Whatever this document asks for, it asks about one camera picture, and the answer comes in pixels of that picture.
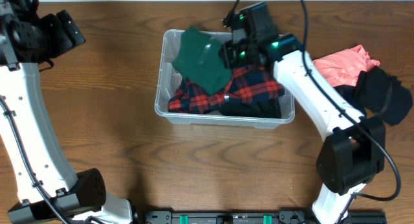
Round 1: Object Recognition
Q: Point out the clear plastic storage bin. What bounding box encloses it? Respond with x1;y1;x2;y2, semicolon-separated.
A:
154;29;295;129

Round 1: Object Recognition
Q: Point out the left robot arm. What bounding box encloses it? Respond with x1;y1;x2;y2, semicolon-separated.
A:
1;0;134;223

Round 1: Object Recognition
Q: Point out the dark green garment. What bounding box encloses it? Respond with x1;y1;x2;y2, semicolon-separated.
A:
172;27;232;95

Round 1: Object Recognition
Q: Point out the black garment with stripe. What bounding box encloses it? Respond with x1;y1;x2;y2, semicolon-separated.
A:
353;66;413;126

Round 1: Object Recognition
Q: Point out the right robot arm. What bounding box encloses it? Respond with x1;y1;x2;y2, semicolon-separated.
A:
220;2;386;223

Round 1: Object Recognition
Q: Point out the pink garment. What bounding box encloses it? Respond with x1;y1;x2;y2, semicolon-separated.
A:
313;45;380;87

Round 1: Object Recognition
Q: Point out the dark navy garment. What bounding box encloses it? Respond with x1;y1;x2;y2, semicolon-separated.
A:
334;85;367;117

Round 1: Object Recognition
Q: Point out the red navy plaid shirt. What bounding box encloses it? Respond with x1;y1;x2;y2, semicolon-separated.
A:
168;65;285;115

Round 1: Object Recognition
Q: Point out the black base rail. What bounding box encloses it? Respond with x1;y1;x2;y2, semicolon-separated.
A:
134;210;388;224

